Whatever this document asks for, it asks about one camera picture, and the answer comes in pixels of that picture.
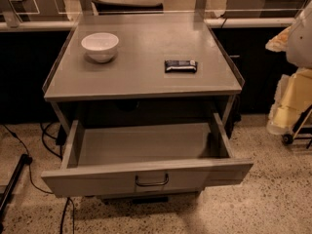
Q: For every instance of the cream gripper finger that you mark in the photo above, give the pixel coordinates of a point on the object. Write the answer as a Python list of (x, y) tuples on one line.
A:
[(292, 97), (279, 42)]

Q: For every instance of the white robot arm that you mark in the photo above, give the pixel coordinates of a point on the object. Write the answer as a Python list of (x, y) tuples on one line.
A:
[(299, 49)]

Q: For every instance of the grey open top drawer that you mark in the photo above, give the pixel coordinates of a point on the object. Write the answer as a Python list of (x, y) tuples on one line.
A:
[(105, 162)]

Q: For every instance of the black wheeled cart base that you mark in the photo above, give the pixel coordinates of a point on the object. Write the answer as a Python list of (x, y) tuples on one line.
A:
[(300, 130)]

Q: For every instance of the grey cabinet table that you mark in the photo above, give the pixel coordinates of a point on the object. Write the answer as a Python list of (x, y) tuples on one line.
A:
[(133, 89)]

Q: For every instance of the white ceramic bowl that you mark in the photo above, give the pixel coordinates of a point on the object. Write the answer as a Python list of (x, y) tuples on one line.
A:
[(100, 47)]

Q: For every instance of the black stand leg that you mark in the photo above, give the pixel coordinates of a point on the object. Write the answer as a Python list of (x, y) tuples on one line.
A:
[(9, 188)]

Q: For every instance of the metal drawer handle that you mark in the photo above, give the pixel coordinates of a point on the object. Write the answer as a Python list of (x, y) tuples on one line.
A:
[(163, 182)]

